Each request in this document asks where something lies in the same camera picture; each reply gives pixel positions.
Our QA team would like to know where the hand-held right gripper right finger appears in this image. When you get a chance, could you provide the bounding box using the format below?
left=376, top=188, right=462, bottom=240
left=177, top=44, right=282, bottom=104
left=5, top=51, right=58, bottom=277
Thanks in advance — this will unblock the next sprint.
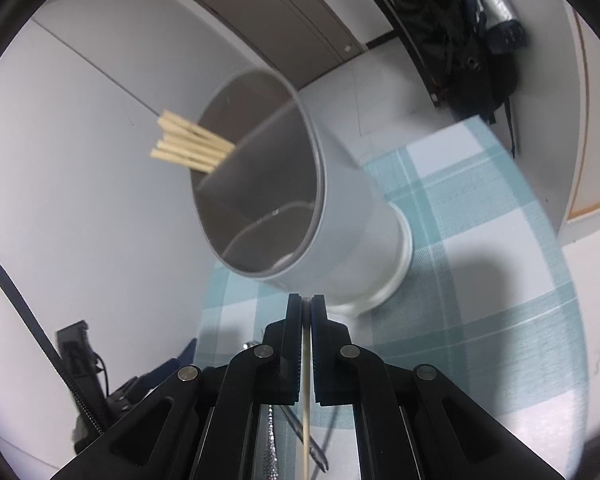
left=310, top=294, right=551, bottom=480

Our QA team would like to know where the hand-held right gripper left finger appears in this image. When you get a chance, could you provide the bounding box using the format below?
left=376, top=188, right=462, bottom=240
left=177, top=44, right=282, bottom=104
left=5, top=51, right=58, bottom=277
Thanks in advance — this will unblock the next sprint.
left=50, top=294, right=305, bottom=480

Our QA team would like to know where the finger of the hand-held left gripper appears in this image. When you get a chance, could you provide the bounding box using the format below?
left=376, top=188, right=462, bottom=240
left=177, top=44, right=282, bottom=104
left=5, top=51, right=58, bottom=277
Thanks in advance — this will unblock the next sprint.
left=102, top=337, right=216, bottom=416

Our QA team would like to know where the wooden chopstick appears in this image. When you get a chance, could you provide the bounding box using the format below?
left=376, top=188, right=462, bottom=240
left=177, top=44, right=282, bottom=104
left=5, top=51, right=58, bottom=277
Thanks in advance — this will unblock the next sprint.
left=156, top=141, right=225, bottom=166
left=161, top=109, right=237, bottom=150
left=160, top=131, right=230, bottom=161
left=157, top=119, right=235, bottom=156
left=150, top=150, right=217, bottom=172
left=301, top=297, right=313, bottom=480

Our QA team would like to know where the metal fork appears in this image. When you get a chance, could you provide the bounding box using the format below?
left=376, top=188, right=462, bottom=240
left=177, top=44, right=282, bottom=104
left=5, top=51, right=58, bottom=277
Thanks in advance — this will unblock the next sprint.
left=279, top=405, right=330, bottom=472

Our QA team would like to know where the white utensil holder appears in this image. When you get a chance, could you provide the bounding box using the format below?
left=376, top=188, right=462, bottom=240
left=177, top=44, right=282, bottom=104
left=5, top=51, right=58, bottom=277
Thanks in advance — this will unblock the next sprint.
left=190, top=69, right=413, bottom=316

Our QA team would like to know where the teal checked tablecloth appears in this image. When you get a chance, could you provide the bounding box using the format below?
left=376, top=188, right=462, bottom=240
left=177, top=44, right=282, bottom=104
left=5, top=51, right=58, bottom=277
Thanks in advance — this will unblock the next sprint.
left=197, top=115, right=588, bottom=480

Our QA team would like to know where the brown door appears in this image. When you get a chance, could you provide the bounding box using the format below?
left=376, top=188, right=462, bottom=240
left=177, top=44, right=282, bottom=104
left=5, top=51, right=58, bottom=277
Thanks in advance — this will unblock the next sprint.
left=164, top=0, right=368, bottom=88

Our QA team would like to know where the black backpack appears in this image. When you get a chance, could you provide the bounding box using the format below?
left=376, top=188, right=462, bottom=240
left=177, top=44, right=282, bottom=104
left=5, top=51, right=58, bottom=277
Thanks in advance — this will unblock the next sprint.
left=375, top=0, right=523, bottom=156

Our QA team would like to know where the black braided cable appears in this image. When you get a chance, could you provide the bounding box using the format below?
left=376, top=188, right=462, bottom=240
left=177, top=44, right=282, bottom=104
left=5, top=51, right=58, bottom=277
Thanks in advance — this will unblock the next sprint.
left=0, top=242, right=103, bottom=436

